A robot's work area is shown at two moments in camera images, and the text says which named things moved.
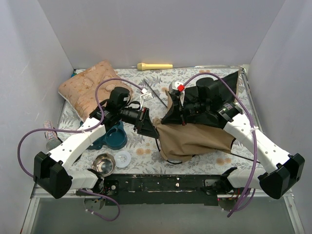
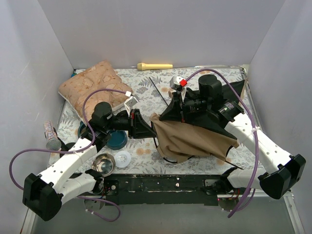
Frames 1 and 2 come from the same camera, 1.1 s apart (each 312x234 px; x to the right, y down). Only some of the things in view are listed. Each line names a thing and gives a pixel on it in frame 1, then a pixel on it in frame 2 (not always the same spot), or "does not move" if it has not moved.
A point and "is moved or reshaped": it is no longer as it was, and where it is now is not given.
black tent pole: x=155 y=92 is moved or reshaped
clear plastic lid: x=122 y=159 does not move
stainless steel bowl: x=104 y=164 does not move
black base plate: x=144 y=189 does not move
